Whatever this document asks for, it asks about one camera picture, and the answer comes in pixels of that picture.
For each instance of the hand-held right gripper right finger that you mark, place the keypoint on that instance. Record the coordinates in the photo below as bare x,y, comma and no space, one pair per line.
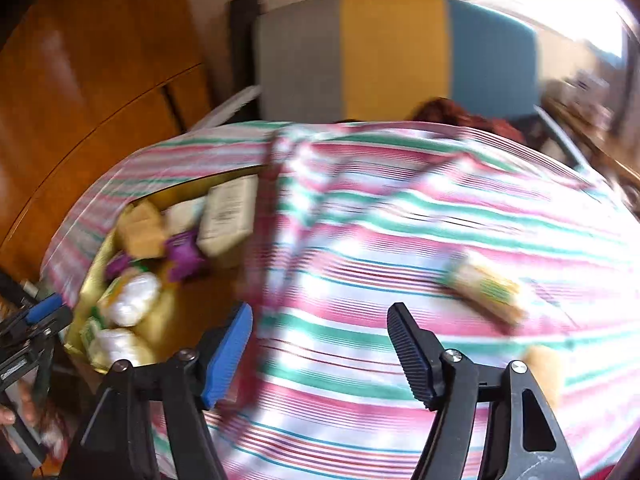
412,360

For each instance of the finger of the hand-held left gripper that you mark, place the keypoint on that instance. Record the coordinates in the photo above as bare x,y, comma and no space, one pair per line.
42,308
52,325

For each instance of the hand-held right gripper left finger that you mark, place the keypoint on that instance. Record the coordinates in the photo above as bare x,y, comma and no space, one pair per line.
227,355

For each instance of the gold tin box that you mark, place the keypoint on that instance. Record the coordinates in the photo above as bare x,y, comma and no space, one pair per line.
200,305

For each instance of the green yellow snack packet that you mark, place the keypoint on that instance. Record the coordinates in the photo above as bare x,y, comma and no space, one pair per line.
485,287
120,347
130,300

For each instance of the purple snack packet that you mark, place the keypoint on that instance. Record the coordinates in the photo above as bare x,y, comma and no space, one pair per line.
117,266
185,255

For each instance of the yellow sponge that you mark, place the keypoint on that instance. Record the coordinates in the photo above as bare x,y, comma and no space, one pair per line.
140,230
545,370

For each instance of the beige cardboard box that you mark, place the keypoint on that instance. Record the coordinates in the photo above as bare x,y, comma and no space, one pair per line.
227,215

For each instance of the cream plush toy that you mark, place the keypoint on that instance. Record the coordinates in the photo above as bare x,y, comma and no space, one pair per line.
185,216

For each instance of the person's left hand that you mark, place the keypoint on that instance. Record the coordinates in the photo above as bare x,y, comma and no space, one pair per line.
6,416

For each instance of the striped bed sheet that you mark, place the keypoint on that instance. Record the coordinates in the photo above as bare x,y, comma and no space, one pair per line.
400,200

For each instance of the wooden wardrobe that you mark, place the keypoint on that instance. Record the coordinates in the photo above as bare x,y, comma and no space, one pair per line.
100,85

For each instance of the dark red cloth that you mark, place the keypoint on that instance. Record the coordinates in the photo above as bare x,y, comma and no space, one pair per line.
465,120

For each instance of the wooden desk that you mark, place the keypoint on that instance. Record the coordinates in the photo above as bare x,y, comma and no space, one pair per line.
595,140

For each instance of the grey yellow blue headboard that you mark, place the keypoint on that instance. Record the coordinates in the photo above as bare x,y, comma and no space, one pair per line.
390,55

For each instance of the bright window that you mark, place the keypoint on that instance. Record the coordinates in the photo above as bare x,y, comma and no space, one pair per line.
550,0

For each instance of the white bed rail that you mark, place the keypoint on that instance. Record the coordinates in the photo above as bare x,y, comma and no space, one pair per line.
557,135
227,107

